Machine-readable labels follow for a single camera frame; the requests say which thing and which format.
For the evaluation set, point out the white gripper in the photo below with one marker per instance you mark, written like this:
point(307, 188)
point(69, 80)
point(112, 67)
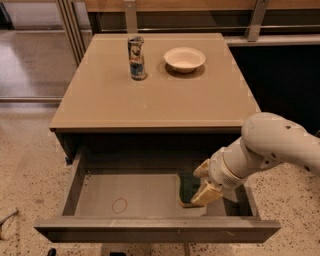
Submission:
point(222, 170)

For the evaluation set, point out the green yellow sponge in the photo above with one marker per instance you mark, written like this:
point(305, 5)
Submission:
point(188, 186)

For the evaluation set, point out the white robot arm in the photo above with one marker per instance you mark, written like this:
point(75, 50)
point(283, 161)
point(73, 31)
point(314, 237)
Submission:
point(266, 140)

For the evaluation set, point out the beige drawer cabinet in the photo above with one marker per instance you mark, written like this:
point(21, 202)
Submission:
point(102, 97)

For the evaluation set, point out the open grey top drawer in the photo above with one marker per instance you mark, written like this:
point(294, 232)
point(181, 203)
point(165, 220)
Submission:
point(148, 181)

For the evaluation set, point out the red rubber band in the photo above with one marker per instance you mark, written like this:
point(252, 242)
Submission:
point(119, 205)

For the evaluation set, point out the white paper bowl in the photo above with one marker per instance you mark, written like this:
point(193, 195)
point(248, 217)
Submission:
point(184, 59)

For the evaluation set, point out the blue white drink can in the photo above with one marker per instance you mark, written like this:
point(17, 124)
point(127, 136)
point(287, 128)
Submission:
point(136, 57)

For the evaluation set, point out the black caster wheel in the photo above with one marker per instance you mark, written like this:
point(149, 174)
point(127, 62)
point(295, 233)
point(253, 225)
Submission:
point(52, 252)

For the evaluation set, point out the metal railing frame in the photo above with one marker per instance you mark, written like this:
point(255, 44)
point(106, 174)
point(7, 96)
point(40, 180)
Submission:
point(241, 22)

